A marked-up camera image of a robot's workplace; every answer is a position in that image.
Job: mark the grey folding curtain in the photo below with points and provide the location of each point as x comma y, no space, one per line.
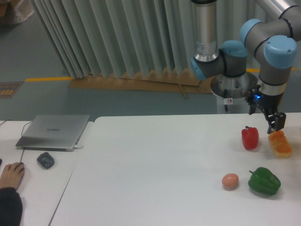
120,37

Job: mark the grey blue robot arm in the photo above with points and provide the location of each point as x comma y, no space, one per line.
273,45

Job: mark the green bell pepper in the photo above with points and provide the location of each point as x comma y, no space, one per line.
264,181

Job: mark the cardboard box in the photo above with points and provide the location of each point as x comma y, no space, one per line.
15,11

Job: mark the black sleeved forearm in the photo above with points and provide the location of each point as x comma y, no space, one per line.
11,207

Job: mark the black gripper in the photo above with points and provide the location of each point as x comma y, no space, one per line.
268,105

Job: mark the silver laptop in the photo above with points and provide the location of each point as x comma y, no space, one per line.
53,132

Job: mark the person's hand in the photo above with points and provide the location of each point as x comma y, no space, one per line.
10,177

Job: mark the brown egg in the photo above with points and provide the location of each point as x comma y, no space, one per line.
230,181

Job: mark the red bell pepper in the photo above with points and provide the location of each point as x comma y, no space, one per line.
250,137

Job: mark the brown cardboard sheet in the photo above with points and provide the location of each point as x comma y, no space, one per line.
183,83

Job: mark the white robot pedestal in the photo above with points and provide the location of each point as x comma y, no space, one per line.
230,92

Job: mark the orange topped bread loaf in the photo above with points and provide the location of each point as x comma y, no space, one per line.
279,144

